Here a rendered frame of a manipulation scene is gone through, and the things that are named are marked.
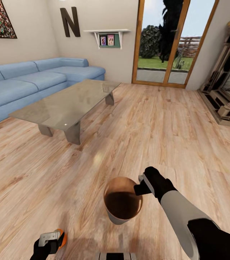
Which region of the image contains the trash can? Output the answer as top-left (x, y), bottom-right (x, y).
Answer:
top-left (103, 177), bottom-right (143, 225)

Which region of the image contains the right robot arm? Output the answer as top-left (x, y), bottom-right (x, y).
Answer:
top-left (134, 166), bottom-right (230, 260)

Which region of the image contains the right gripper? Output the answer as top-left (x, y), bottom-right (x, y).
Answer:
top-left (134, 182), bottom-right (151, 196)

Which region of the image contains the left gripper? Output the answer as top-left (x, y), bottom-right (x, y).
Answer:
top-left (33, 233), bottom-right (65, 260)

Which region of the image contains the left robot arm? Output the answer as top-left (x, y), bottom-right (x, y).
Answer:
top-left (30, 231), bottom-right (65, 260)

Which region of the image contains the can of soda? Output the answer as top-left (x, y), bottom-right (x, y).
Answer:
top-left (55, 229), bottom-right (67, 248)

